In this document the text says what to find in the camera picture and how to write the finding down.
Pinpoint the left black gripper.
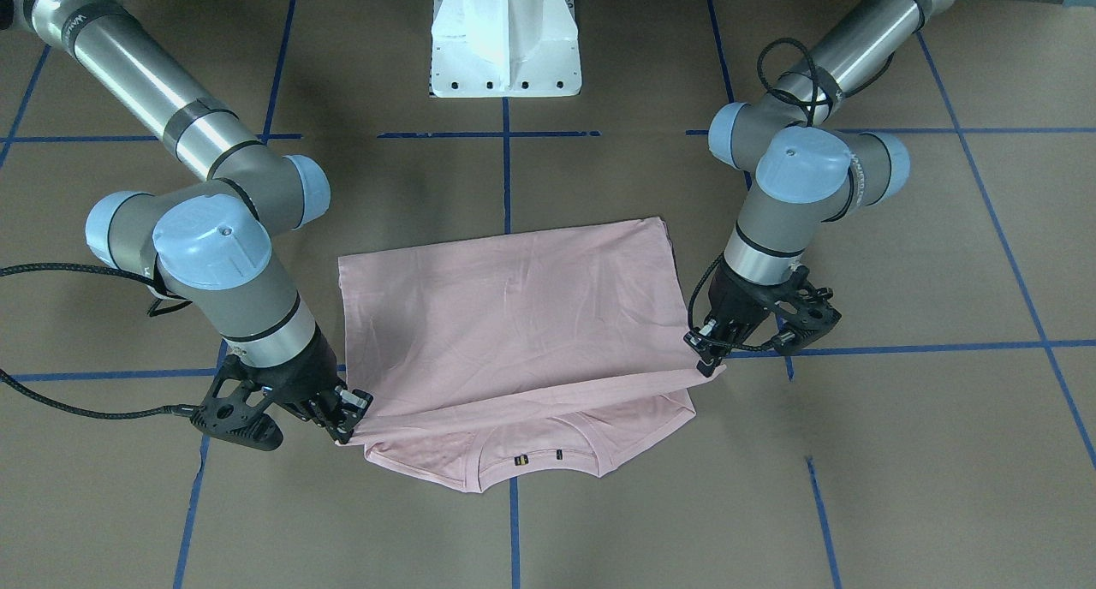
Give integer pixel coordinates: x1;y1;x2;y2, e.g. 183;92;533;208
684;260;842;378

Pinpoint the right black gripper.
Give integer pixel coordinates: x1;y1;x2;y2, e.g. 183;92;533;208
189;329;373;451

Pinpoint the pink t-shirt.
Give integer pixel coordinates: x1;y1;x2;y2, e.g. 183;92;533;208
339;217;708;494

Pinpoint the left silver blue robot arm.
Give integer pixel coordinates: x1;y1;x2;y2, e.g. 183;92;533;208
684;0;1093;376

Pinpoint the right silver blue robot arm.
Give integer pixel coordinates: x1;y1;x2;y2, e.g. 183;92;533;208
3;0;372;451

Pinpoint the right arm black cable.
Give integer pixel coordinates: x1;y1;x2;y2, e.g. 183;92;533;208
0;264;215;422

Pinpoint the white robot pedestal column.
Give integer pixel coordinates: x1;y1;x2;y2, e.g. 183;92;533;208
429;0;583;98

